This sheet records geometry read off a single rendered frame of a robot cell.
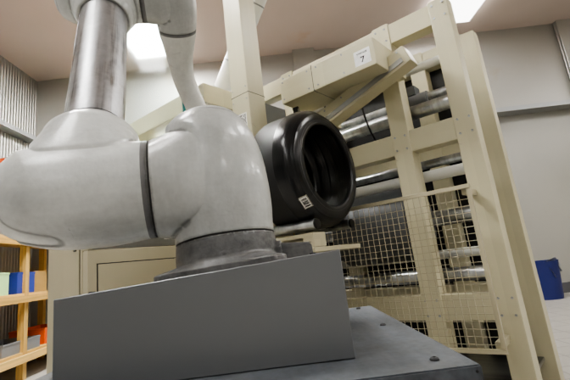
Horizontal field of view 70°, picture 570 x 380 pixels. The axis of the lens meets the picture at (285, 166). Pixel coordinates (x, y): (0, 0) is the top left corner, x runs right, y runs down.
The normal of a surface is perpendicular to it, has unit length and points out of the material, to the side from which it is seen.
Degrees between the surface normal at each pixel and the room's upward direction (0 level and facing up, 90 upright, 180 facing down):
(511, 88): 90
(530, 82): 90
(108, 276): 90
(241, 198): 87
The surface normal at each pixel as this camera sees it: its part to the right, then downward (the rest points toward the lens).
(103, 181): 0.24, -0.27
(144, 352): -0.01, -0.23
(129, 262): 0.76, -0.24
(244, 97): -0.64, -0.11
